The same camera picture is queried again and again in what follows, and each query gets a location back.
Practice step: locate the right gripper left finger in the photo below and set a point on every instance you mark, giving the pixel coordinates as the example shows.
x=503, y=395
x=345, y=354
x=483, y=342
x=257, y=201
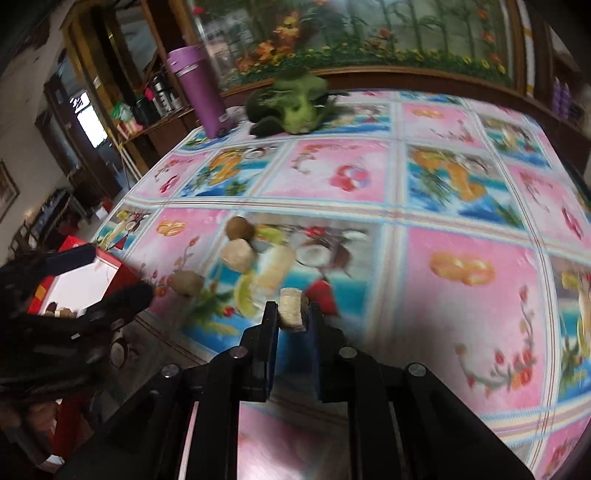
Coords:
x=256, y=369

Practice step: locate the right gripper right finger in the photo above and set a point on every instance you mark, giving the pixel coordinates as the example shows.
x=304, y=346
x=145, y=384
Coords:
x=331, y=370

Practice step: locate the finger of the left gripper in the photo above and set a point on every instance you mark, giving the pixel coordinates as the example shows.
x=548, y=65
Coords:
x=124, y=304
x=62, y=262

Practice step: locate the brown longan top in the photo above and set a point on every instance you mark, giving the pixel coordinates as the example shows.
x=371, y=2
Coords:
x=239, y=228

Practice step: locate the red box with white inside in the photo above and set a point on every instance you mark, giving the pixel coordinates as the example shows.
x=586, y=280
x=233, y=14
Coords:
x=75, y=421

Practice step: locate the colourful fruit print tablecloth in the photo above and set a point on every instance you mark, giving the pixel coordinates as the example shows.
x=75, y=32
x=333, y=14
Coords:
x=429, y=228

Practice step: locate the wooden partition cabinet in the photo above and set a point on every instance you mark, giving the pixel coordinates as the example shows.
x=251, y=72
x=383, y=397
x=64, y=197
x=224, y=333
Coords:
x=119, y=50

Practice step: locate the purple thermos bottle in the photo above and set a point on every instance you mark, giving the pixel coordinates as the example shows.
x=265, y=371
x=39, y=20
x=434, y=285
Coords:
x=191, y=67

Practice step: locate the green leafy vegetable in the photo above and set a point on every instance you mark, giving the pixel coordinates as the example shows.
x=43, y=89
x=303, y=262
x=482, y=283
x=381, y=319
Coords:
x=297, y=102

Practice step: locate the floral glass screen panel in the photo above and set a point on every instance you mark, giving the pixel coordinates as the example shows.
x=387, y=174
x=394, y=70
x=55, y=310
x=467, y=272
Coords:
x=249, y=41

